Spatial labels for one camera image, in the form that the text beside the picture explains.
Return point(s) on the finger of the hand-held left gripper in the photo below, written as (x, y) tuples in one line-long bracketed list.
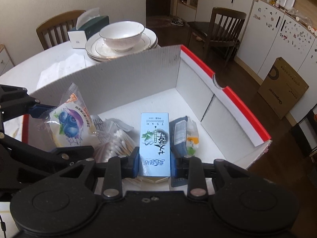
[(39, 110), (74, 153)]

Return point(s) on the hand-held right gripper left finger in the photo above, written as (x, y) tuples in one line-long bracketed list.
[(133, 162)]

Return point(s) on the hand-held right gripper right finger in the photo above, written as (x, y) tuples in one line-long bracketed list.
[(173, 167)]

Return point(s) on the cotton swab pack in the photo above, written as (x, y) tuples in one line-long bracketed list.
[(116, 141)]

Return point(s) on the light blue carton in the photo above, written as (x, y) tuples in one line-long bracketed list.
[(154, 141)]

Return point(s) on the blue and white sachet packet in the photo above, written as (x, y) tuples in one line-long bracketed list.
[(184, 138)]

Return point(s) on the blueberry snack packet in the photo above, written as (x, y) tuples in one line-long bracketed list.
[(70, 121)]

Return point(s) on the red and white cardboard box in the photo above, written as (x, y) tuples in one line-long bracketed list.
[(148, 79)]

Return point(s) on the white paper sheet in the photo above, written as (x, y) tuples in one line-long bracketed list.
[(57, 73)]

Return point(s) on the white drawer unit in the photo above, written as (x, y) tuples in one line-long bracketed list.
[(5, 59)]

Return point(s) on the light wooden chair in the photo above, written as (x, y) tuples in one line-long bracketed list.
[(53, 33)]

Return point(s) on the green and white tissue box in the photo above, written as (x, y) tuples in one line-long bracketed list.
[(94, 24)]

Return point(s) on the white gold-rimmed bowl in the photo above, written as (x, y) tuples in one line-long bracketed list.
[(121, 38)]

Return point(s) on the black rack cart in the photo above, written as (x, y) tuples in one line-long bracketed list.
[(304, 133)]

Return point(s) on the dark sneakers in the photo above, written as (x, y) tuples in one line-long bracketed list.
[(177, 21)]

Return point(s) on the dark wooden chair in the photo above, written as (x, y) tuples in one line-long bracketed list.
[(223, 27)]

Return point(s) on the white cabinet with stickers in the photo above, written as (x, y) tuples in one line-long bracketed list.
[(277, 44)]

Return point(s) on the clear plastic bag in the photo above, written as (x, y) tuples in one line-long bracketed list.
[(301, 16)]

